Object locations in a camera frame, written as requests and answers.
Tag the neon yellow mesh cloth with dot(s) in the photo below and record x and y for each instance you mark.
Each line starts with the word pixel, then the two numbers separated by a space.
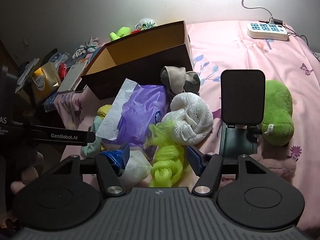
pixel 167 160

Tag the yellow sponge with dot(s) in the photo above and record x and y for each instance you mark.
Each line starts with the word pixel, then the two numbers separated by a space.
pixel 104 110

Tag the pink printed bed sheet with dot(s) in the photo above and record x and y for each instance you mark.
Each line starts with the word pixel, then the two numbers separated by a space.
pixel 237 55

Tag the panda plush toy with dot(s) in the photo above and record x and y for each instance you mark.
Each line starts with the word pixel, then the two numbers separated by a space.
pixel 146 23

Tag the blue striped cloth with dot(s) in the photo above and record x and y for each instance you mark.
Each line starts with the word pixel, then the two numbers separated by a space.
pixel 58 58

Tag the white terry towel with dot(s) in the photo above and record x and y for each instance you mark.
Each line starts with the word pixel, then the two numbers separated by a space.
pixel 192 115

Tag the dark wooden cabinet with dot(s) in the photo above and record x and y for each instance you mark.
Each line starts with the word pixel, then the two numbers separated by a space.
pixel 5 52

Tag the white soft pad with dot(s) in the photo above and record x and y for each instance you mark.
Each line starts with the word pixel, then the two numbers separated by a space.
pixel 137 167

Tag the grey flat box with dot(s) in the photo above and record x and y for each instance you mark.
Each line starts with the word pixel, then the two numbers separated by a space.
pixel 72 77

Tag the black power adapter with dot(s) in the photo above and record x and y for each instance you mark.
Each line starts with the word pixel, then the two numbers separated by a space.
pixel 278 21

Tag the blue glasses case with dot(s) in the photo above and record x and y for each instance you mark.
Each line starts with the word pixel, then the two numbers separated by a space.
pixel 96 53

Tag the blue patterned cloth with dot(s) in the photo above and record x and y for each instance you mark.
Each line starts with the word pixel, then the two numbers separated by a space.
pixel 51 102

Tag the pink plush toy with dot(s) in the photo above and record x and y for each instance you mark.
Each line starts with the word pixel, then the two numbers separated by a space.
pixel 280 167

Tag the white power strip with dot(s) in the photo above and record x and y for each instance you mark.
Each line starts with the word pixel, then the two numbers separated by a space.
pixel 265 31

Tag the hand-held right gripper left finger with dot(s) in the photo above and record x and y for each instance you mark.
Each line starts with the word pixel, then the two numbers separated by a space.
pixel 117 158

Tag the red packet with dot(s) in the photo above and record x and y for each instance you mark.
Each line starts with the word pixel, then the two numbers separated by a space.
pixel 62 71

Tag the brown cardboard box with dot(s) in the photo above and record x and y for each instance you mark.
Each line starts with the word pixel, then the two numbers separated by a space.
pixel 140 47

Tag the mint green cloth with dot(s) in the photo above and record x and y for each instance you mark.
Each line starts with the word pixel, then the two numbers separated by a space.
pixel 92 150

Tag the stack of papers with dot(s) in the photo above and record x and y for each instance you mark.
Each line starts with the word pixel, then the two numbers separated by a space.
pixel 27 72

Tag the lime green plush toy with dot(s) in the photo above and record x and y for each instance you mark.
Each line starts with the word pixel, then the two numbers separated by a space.
pixel 120 33

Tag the purple tissue pack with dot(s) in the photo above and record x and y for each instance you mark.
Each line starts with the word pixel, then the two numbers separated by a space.
pixel 142 105

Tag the gold gift bag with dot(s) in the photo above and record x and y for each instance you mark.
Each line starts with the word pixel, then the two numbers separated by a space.
pixel 45 82

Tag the person's left hand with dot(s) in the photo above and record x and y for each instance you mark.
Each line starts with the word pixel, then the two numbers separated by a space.
pixel 28 175

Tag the dark green object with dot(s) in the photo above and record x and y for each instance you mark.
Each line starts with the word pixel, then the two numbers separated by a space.
pixel 48 56

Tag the orange book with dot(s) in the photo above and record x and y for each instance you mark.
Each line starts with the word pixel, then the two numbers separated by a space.
pixel 82 60

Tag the red plush toy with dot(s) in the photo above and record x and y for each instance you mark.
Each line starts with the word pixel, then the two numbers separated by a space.
pixel 136 31

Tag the black smartphone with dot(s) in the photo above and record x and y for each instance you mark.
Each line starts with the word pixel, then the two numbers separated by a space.
pixel 242 97

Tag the grey beige cloth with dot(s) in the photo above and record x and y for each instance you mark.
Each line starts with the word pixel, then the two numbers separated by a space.
pixel 175 77

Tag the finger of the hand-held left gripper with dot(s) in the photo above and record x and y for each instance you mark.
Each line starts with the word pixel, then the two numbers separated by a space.
pixel 65 135

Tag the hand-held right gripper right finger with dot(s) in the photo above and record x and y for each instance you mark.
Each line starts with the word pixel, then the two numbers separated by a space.
pixel 195 160

